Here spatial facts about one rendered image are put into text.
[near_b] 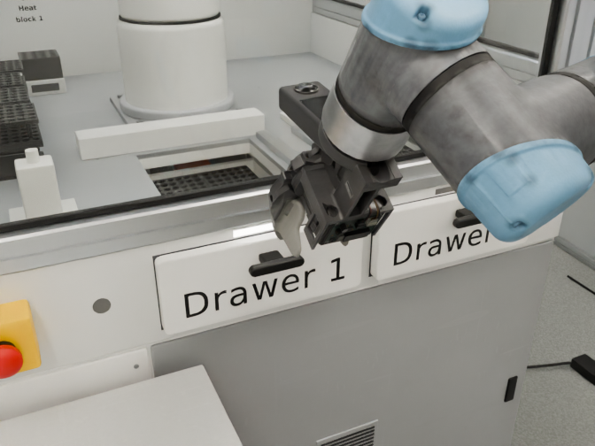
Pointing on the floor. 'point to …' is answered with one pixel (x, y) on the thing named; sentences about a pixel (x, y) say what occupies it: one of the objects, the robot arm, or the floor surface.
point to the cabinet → (351, 361)
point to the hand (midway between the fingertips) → (297, 222)
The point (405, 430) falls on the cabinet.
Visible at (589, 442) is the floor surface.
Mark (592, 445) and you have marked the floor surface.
